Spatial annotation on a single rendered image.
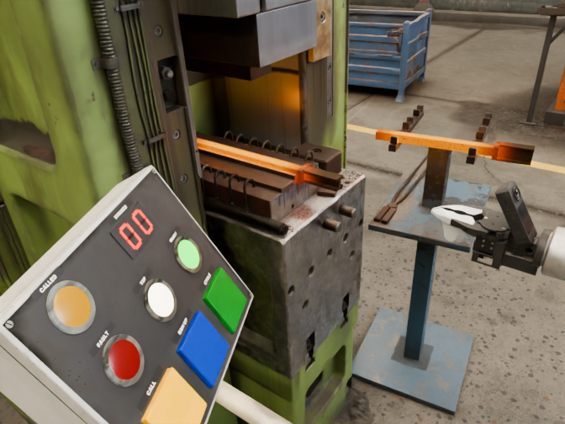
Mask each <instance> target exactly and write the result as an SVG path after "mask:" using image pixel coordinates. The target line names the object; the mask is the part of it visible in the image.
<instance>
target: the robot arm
mask: <svg viewBox="0 0 565 424"><path fill-rule="evenodd" d="M495 195H496V198H497V200H498V202H499V205H500V207H501V209H502V211H503V212H501V211H497V210H494V209H490V208H486V207H483V206H475V205H446V206H440V207H435V208H433V209H432V210H431V213H432V214H433V215H434V216H435V217H436V218H438V219H439V220H441V221H442V225H443V231H444V237H445V238H446V239H447V240H448V241H455V240H456V239H457V238H458V237H459V236H466V237H472V236H475V237H476V239H475V241H474V243H473V254H472V260H471V261H473V262H477V263H480V264H483V265H486V266H489V267H491V268H496V269H498V270H499V269H500V267H501V266H506V267H508V268H513V269H516V270H519V271H521V272H524V273H528V274H531V275H535V276H536V272H537V269H538V268H539V267H540V266H541V274H543V275H546V276H549V277H552V278H556V279H559V280H562V281H565V228H563V227H560V226H557V227H556V228H555V230H554V231H553V233H552V230H549V229H547V228H544V230H543V232H542V233H541V237H539V236H536V235H537V232H536V228H535V226H534V224H533V222H532V220H531V217H530V214H529V212H528V210H527V208H526V206H525V202H524V200H523V198H522V196H521V194H520V190H519V188H518V186H517V184H516V182H515V181H510V182H507V183H501V184H500V186H499V187H498V189H497V190H496V191H495ZM484 257H488V258H491V259H493V262H492V265H491V264H488V263H486V262H480V261H478V258H482V259H483V258H484Z"/></svg>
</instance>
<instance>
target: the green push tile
mask: <svg viewBox="0 0 565 424"><path fill-rule="evenodd" d="M202 300H203V301H204V303H205V304H206V305H207V306H208V307H209V308H210V309H211V310H212V311H213V313H214V314H215V315H216V316H217V318H218V319H219V320H220V321H221V323H222V324H223V325H224V326H225V327H226V329H227V330H228V331H229V332H230V334H231V333H234V332H235V330H236V327H237V326H238V323H239V320H240V317H241V315H242V312H243V309H244V308H245V305H246V301H247V299H246V297H245V296H244V295H243V294H242V293H241V291H240V290H239V289H238V287H237V286H236V285H235V283H234V282H233V281H232V280H231V278H230V277H229V276H228V274H227V273H226V272H225V271H224V269H223V268H217V270H216V272H215V274H214V276H213V278H212V280H211V282H210V284H209V286H208V288H207V290H206V292H205V294H204V296H203V298H202Z"/></svg>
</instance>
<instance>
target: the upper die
mask: <svg viewBox="0 0 565 424"><path fill-rule="evenodd" d="M178 20H179V25H180V31H181V32H180V33H181V37H182V48H183V53H184V57H189V58H195V59H201V60H207V61H218V62H224V63H230V64H236V65H242V66H253V67H260V68H261V67H263V66H267V65H269V64H272V63H273V62H276V61H280V60H282V59H285V58H287V57H290V56H293V55H296V54H298V53H300V52H303V51H305V50H309V49H311V48H314V47H316V46H317V0H308V1H305V2H301V3H295V4H292V5H288V6H286V7H282V8H276V9H273V10H269V11H266V12H262V11H260V12H259V13H256V14H252V15H249V16H245V17H242V18H238V19H235V18H224V17H212V16H201V15H190V14H179V13H178Z"/></svg>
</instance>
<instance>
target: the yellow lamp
mask: <svg viewBox="0 0 565 424"><path fill-rule="evenodd" d="M54 310H55V314H56V316H57V318H58V319H59V320H60V321H61V322H62V323H63V324H65V325H67V326H71V327H78V326H82V325H83V324H85V323H86V322H87V320H88V318H89V316H90V314H91V304H90V301H89V298H88V297H87V295H86V294H85V293H84V292H83V291H82V290H81V289H79V288H77V287H74V286H66V287H64V288H62V289H60V290H59V291H58V292H57V294H56V295H55V298H54Z"/></svg>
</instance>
